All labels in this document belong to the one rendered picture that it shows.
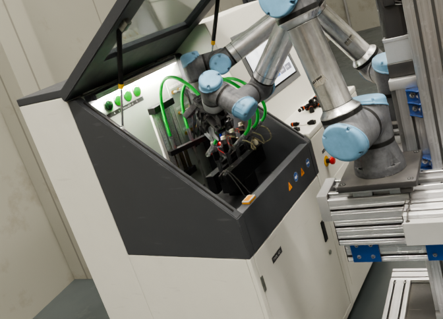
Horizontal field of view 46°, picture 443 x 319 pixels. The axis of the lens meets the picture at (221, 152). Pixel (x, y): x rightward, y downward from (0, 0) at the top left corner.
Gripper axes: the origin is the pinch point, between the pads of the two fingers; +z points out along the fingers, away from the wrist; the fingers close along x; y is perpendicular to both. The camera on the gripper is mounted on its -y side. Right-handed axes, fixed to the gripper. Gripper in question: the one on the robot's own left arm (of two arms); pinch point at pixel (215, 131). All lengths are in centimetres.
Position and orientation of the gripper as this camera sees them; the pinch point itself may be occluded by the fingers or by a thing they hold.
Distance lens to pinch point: 190.6
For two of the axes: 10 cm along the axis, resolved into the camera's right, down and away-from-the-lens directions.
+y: 6.1, 6.8, -4.1
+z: 0.8, 4.6, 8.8
